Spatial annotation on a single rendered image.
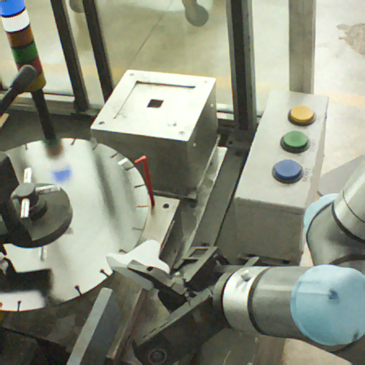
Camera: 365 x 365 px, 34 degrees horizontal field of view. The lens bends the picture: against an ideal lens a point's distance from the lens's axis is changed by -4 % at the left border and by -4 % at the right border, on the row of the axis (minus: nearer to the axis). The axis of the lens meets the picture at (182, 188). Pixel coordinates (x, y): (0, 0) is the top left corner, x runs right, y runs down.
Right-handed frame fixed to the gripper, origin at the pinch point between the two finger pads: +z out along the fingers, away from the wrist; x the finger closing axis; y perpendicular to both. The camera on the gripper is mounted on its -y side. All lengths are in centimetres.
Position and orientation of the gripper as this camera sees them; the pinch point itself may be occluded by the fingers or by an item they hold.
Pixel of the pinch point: (134, 301)
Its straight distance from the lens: 83.4
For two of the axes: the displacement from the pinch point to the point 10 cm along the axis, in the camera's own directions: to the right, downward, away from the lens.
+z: -6.0, 0.8, 7.9
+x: -5.3, -7.8, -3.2
